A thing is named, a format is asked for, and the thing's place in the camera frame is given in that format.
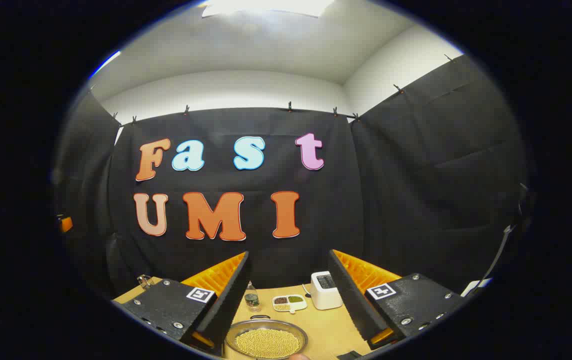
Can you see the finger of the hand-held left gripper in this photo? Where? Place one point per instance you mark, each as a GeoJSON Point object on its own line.
{"type": "Point", "coordinates": [66, 224]}

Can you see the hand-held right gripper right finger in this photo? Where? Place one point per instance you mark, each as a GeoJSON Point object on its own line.
{"type": "Point", "coordinates": [351, 295]}

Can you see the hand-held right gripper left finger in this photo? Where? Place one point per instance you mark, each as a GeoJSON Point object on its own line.
{"type": "Point", "coordinates": [231, 300]}

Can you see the stainless steel pot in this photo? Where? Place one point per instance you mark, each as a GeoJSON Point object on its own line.
{"type": "Point", "coordinates": [233, 340]}

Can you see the pile of soybeans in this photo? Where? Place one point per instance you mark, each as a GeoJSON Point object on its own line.
{"type": "Point", "coordinates": [266, 342]}

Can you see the clear plastic water bottle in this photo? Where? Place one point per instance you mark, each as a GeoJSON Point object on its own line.
{"type": "Point", "coordinates": [252, 300]}

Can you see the white toaster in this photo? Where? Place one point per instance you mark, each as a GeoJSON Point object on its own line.
{"type": "Point", "coordinates": [323, 297]}

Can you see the white divided bean dish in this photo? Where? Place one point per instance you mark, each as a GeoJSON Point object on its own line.
{"type": "Point", "coordinates": [290, 306]}

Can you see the black backdrop cloth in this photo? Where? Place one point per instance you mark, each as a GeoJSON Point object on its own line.
{"type": "Point", "coordinates": [366, 200]}

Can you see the ceiling light panel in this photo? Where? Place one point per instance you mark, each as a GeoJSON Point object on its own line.
{"type": "Point", "coordinates": [266, 6]}

